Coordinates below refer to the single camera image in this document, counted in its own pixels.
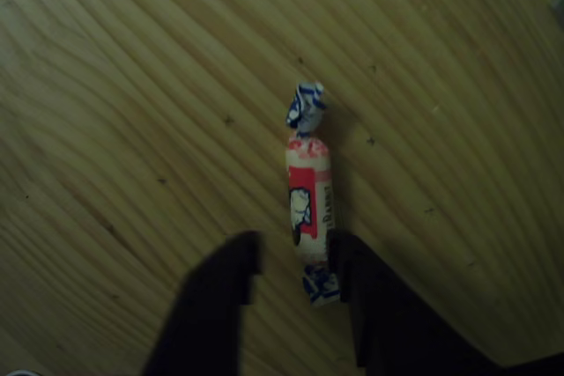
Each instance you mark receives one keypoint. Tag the white red candy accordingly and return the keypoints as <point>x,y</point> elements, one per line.
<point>308,191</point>

